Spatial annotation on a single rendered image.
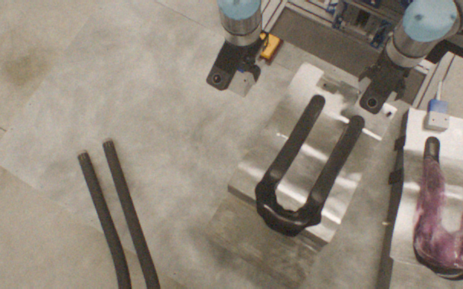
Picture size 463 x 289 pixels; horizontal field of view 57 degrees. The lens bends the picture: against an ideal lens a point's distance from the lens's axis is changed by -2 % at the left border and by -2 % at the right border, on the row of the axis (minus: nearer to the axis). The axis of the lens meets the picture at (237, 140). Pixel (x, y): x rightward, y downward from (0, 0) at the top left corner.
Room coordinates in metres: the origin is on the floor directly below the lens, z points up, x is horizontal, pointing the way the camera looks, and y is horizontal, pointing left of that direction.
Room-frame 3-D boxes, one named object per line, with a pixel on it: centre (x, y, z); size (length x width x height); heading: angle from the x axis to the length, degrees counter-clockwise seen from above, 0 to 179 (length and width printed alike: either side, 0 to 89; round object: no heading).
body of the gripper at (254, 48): (0.43, -0.05, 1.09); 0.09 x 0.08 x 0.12; 140
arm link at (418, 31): (0.34, -0.35, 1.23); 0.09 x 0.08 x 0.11; 108
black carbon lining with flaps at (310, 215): (0.19, -0.16, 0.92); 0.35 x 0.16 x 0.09; 140
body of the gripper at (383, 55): (0.34, -0.35, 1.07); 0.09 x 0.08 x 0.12; 140
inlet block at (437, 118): (0.29, -0.52, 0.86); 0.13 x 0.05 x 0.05; 157
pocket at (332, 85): (0.39, -0.25, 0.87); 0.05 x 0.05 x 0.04; 50
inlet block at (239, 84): (0.44, -0.06, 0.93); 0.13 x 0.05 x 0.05; 140
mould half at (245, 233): (0.18, -0.14, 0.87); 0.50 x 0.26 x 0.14; 140
